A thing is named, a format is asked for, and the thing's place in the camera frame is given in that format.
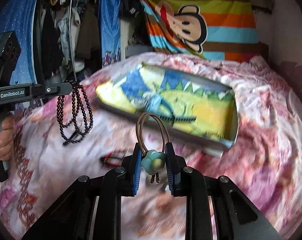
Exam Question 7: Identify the row of hanging clothes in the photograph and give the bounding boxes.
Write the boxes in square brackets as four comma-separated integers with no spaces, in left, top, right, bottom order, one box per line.
[39,0,101,80]

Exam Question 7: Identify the red hair clip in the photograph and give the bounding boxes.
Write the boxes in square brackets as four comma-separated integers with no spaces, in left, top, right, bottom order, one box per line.
[100,155,124,167]

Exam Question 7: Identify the dark wooden headboard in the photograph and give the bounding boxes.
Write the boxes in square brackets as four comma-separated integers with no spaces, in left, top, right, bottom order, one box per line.
[255,42,269,63]

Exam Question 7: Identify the grey tray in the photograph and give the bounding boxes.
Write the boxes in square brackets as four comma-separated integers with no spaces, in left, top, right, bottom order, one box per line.
[95,61,239,158]

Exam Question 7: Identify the curved metal rod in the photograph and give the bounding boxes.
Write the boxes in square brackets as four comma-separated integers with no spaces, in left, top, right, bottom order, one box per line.
[69,0,78,81]

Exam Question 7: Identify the large blue dotted wardrobe curtain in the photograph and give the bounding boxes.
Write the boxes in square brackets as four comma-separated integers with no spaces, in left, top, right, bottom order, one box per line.
[0,0,43,87]

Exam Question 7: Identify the black bead necklace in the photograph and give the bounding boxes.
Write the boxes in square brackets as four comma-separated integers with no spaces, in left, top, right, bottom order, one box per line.
[57,81,94,145]

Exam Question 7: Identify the dinosaur print towel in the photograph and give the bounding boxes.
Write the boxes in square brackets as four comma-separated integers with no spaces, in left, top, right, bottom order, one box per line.
[96,67,235,140]

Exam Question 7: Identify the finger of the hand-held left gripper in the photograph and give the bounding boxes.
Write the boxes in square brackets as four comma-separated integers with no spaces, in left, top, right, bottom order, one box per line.
[29,82,75,99]

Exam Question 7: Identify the person's left hand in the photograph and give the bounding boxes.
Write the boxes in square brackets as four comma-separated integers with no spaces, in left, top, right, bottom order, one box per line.
[0,116,17,161]

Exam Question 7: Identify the pink floral blanket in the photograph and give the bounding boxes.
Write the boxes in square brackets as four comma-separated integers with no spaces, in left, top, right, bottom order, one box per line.
[0,52,302,240]

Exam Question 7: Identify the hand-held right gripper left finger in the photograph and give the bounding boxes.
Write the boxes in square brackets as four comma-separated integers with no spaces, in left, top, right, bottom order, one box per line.
[21,142,144,240]

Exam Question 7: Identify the black printed garment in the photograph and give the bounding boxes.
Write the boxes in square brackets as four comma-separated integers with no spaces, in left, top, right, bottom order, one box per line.
[120,0,144,18]

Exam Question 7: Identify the striped monkey blanket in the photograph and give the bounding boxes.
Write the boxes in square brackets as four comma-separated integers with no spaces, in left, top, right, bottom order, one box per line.
[133,0,260,62]

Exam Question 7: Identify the narrow blue dotted wardrobe curtain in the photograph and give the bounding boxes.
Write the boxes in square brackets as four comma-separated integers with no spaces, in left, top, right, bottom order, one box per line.
[100,0,122,68]

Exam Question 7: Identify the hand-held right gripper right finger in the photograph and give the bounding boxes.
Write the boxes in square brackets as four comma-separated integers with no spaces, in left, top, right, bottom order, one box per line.
[165,142,282,240]

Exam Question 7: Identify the wire bracelet with teal flower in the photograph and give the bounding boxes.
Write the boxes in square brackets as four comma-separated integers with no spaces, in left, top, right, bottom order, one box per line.
[137,112,169,183]

